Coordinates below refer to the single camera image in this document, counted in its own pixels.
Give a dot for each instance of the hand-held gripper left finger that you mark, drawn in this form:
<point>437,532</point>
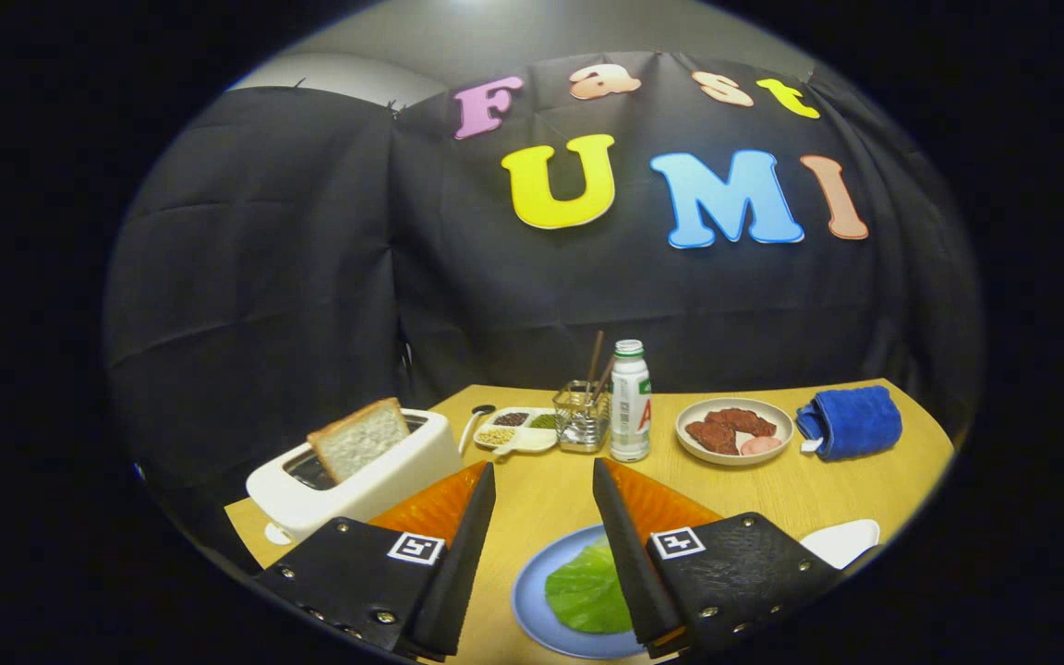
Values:
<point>463,573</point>

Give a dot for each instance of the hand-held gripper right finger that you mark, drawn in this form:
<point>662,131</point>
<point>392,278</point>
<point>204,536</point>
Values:
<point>629,573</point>

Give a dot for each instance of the green lettuce leaf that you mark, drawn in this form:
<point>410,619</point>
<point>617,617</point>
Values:
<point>587,591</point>

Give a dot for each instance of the white bread slice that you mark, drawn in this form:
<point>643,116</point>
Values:
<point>356,441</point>

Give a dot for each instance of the blue round plate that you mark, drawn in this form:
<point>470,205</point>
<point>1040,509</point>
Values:
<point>532,600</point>

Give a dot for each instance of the white toaster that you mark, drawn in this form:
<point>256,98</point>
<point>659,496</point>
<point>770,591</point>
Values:
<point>347,503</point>

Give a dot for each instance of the white divided condiment dish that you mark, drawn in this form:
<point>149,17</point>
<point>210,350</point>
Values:
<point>532,441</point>

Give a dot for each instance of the small beige round plate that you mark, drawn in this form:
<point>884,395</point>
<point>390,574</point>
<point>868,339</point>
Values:
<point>726,458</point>

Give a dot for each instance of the white plastic drink bottle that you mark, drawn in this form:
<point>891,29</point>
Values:
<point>629,416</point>

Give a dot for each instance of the brown meat patty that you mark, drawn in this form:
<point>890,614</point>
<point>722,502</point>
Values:
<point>712,436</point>
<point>744,421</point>

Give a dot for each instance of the pink sausage slice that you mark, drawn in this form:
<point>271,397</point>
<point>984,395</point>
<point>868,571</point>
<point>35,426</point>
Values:
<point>761,445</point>

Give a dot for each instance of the brown chopstick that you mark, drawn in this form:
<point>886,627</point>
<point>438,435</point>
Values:
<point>594,356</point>
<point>604,374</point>

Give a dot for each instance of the white square plate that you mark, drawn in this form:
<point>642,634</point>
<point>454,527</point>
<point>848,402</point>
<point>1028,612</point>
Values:
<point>841,543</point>

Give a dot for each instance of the folded blue towel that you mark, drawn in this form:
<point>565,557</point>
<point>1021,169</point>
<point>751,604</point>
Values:
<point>855,423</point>

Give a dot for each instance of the black backdrop cloth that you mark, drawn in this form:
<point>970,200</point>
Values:
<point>310,277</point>

